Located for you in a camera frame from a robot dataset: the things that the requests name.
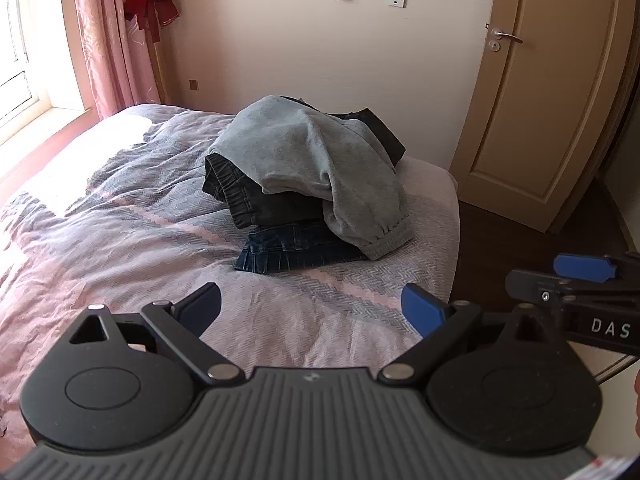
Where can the window sill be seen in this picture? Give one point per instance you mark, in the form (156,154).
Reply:
(45,132)

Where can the black jeans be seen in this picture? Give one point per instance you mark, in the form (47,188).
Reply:
(250,195)

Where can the red hanging garment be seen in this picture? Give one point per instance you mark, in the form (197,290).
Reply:
(150,2)

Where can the wooden door frame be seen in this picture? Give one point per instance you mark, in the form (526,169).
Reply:
(612,125)

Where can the pink grey striped blanket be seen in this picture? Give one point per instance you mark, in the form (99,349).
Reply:
(125,210)

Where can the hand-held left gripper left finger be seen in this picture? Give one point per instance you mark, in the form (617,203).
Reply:
(202,307)

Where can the beige door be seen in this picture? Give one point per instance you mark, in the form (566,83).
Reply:
(540,110)

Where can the pink curtain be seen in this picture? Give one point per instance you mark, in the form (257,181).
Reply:
(105,35)

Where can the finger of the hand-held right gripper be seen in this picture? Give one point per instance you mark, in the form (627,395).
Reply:
(585,267)
(530,286)

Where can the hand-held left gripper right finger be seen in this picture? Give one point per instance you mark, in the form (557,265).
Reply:
(422,310)

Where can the white bed sheet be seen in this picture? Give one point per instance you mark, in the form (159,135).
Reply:
(431,175)

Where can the window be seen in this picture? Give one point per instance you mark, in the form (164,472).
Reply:
(15,35)

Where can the round door lock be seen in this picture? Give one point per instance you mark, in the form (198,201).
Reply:
(495,46)

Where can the blue jeans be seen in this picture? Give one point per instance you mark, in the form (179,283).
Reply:
(290,249)

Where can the grey sweatpants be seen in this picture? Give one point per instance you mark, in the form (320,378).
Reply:
(300,150)

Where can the wooden coat rack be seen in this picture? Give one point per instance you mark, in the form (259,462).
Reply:
(159,72)

